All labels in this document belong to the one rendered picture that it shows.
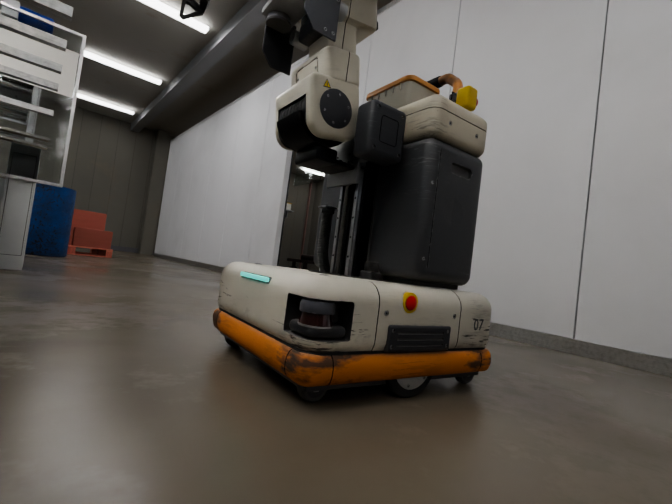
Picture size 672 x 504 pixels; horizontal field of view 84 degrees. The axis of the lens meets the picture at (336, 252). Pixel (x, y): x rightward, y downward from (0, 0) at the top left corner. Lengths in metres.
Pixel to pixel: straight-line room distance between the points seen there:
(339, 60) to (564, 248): 1.78
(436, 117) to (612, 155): 1.58
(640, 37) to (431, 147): 1.87
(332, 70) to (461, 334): 0.80
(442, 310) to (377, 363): 0.25
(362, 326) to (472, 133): 0.66
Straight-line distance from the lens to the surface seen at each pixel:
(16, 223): 3.38
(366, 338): 0.86
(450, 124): 1.13
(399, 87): 1.32
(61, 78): 3.53
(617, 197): 2.47
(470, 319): 1.13
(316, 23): 1.10
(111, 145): 11.46
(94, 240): 6.61
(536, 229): 2.56
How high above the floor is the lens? 0.30
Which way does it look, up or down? 2 degrees up
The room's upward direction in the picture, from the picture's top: 7 degrees clockwise
